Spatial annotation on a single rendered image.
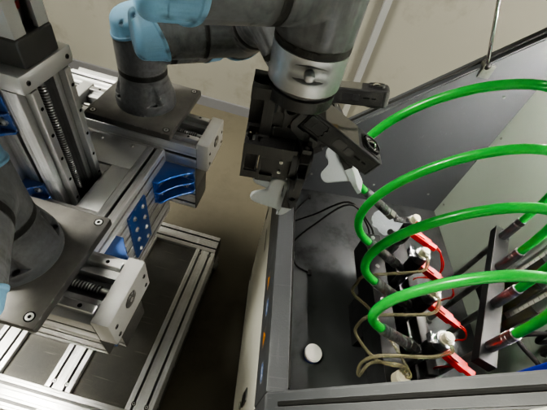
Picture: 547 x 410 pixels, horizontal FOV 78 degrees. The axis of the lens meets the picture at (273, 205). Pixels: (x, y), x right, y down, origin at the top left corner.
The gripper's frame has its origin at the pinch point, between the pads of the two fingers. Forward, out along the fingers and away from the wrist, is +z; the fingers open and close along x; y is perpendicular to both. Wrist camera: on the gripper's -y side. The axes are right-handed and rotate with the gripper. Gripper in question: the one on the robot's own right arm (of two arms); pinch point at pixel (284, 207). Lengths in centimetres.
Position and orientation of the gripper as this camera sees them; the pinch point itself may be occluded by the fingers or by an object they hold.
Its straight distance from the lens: 50.5
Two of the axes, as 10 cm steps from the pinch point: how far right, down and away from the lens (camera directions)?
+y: -9.8, -1.6, -0.9
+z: -1.7, 6.4, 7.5
